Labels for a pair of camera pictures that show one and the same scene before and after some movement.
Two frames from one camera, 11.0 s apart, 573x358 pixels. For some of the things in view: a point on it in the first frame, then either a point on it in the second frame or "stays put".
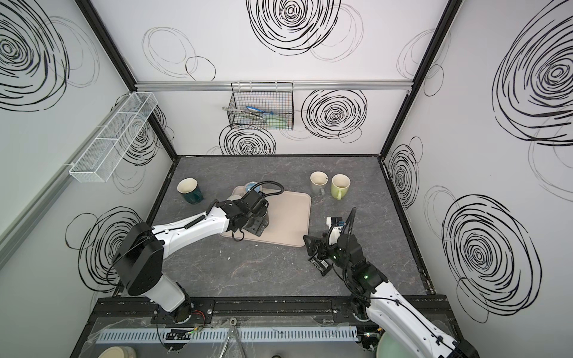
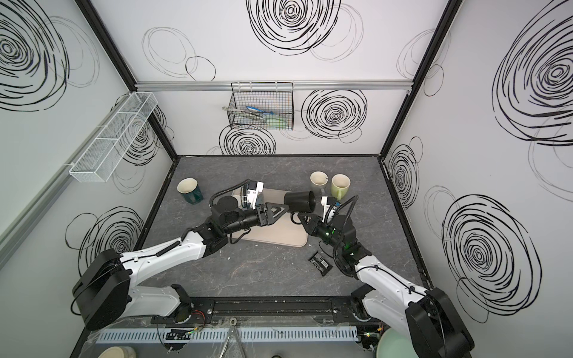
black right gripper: (333, 250) → (316, 227)
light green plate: (389, 347) stays put
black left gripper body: (255, 211) → (264, 215)
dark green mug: (190, 189) stays put
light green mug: (339, 185) stays put
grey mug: (318, 180) stays put
